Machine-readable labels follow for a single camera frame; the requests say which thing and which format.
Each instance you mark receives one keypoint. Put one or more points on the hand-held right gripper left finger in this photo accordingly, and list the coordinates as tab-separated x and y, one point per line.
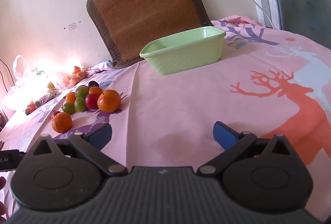
99	134

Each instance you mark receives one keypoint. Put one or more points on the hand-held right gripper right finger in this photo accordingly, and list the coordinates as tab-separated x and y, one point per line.
223	136

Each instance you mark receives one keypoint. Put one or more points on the large orange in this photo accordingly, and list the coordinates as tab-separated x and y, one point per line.
109	101

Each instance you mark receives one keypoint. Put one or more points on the green tomato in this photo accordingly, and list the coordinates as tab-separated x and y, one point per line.
69	108
80	104
82	91

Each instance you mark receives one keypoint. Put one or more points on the orange tomato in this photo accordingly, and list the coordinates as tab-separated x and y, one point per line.
70	97
96	90

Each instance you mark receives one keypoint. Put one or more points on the green plastic basket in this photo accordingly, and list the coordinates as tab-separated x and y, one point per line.
181	58

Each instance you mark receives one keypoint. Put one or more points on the person's left hand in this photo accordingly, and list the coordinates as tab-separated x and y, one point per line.
2	184

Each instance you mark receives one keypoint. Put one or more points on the small orange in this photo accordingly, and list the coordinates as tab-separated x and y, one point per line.
62	122

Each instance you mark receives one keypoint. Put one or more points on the small red tomato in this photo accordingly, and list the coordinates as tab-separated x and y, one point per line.
55	113

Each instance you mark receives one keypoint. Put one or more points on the dark purple plum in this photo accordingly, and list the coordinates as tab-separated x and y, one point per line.
93	83

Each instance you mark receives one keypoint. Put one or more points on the pink printed bed sheet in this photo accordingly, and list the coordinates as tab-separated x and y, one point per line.
181	100

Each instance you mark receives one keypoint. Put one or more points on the orange toy at left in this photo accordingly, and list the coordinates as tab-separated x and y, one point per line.
77	75

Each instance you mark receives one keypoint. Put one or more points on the white plastic bag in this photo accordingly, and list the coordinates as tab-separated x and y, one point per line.
25	84

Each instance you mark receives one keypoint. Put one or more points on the brown woven seat cushion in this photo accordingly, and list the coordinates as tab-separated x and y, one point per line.
144	6

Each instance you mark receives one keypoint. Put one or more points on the white wall hook sticker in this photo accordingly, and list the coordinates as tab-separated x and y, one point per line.
72	26

